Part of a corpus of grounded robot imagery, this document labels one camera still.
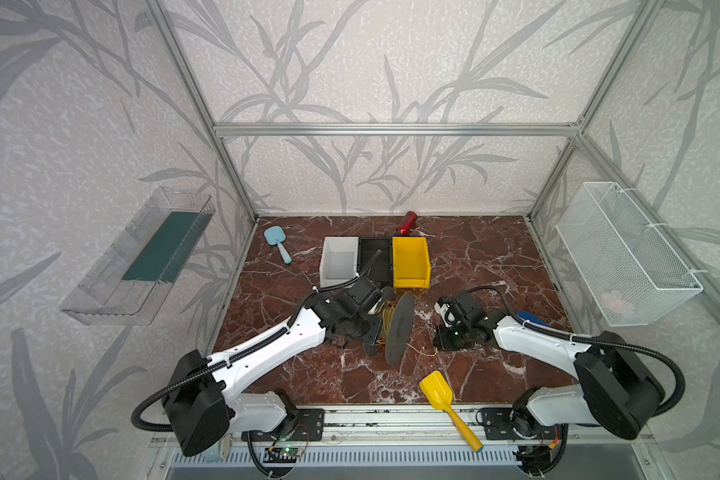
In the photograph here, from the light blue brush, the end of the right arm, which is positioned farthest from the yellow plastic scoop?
the light blue brush

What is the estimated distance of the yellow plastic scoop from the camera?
0.78 metres

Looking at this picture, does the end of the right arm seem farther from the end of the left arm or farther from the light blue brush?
the light blue brush

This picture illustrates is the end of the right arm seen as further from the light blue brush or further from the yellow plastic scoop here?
the light blue brush

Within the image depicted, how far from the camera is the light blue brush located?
107 cm

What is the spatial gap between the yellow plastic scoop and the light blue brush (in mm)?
612

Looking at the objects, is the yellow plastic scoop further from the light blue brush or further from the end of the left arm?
the light blue brush
